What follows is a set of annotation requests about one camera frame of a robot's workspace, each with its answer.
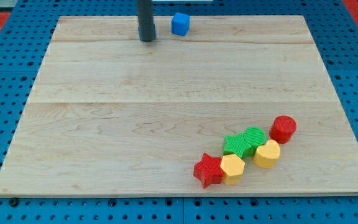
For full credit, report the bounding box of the green cylinder block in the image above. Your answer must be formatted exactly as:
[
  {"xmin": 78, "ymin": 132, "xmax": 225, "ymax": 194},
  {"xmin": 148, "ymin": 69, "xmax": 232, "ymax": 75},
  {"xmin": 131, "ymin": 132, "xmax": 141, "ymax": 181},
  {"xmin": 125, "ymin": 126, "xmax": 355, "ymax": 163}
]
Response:
[{"xmin": 243, "ymin": 126, "xmax": 267, "ymax": 156}]

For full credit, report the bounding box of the blue cube block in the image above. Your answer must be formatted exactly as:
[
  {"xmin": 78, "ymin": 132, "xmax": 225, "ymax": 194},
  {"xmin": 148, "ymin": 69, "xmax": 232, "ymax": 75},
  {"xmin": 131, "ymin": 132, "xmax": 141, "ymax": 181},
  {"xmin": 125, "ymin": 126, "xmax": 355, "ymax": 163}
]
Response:
[{"xmin": 171, "ymin": 12, "xmax": 190, "ymax": 36}]

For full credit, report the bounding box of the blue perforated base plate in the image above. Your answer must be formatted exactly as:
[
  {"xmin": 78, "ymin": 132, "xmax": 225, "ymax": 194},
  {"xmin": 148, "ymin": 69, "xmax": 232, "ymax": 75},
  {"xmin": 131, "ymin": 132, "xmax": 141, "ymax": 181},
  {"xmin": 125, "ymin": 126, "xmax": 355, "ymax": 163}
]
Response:
[{"xmin": 0, "ymin": 1, "xmax": 358, "ymax": 223}]

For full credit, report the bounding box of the green star block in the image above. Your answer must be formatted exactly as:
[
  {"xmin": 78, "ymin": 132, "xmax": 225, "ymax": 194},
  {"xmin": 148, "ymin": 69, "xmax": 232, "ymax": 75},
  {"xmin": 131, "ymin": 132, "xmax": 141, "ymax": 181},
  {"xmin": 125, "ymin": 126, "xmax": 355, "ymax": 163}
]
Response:
[{"xmin": 223, "ymin": 134, "xmax": 253, "ymax": 159}]

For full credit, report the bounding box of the yellow heart block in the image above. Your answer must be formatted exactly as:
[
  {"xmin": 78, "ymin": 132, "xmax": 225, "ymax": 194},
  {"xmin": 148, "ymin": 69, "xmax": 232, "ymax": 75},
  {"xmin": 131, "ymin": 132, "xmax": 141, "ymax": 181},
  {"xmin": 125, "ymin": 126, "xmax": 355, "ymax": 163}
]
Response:
[{"xmin": 252, "ymin": 139, "xmax": 281, "ymax": 169}]

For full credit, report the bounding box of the red star block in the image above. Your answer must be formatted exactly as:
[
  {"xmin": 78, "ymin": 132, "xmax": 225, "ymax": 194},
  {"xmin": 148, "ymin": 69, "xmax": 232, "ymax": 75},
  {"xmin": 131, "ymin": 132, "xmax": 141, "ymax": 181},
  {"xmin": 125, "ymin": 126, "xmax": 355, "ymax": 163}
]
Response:
[{"xmin": 193, "ymin": 153, "xmax": 224, "ymax": 189}]

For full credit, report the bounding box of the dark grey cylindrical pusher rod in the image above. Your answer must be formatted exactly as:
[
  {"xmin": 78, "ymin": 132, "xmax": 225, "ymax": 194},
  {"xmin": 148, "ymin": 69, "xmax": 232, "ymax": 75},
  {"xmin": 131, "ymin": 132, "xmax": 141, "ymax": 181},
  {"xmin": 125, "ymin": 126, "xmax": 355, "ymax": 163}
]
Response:
[{"xmin": 137, "ymin": 0, "xmax": 155, "ymax": 29}]

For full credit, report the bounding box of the blue block behind rod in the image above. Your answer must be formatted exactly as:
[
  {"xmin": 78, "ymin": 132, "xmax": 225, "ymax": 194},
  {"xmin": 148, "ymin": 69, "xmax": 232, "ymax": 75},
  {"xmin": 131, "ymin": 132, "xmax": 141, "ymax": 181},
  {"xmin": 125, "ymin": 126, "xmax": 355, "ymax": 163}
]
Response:
[{"xmin": 138, "ymin": 25, "xmax": 157, "ymax": 42}]

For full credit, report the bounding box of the red cylinder block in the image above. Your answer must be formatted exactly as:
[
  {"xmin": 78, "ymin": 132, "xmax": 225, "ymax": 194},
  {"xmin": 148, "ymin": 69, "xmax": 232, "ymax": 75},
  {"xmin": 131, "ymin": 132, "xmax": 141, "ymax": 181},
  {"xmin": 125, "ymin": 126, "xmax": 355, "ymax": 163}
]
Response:
[{"xmin": 269, "ymin": 115, "xmax": 297, "ymax": 144}]

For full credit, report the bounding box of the light wooden board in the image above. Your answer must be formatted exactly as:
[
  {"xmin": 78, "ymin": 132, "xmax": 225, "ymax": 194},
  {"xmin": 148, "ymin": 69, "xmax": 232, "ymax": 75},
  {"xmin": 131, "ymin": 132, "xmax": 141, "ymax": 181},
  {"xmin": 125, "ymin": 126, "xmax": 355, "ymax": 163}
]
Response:
[{"xmin": 0, "ymin": 16, "xmax": 358, "ymax": 198}]

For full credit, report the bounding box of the yellow hexagon block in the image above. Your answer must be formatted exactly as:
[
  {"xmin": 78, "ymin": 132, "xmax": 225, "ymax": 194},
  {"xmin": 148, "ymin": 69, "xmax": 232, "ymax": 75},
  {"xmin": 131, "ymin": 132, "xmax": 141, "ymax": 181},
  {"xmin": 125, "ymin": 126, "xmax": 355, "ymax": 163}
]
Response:
[{"xmin": 220, "ymin": 154, "xmax": 246, "ymax": 185}]

